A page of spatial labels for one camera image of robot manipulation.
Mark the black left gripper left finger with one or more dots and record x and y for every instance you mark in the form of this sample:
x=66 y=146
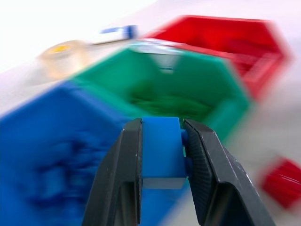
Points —
x=115 y=169

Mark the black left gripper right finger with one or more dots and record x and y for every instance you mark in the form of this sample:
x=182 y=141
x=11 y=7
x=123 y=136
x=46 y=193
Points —
x=218 y=174

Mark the blue building block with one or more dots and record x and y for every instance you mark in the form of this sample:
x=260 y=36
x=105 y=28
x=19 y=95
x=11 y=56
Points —
x=161 y=150

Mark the green blocks pile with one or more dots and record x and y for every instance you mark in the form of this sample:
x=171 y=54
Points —
x=171 y=103

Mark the red building block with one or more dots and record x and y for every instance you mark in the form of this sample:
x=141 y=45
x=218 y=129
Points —
x=279 y=182

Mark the blue plastic bin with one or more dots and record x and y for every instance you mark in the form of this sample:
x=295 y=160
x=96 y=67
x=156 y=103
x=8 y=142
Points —
x=51 y=153

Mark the green plastic bin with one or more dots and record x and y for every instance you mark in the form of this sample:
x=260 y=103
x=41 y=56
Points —
x=169 y=87

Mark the clear adhesive tape roll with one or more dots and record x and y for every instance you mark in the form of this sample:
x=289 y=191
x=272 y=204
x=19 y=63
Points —
x=62 y=58

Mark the red plastic bin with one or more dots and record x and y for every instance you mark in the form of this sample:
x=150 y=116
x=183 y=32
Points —
x=235 y=47

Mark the white tube with blue cap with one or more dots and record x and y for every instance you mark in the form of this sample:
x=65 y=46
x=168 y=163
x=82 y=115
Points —
x=115 y=34

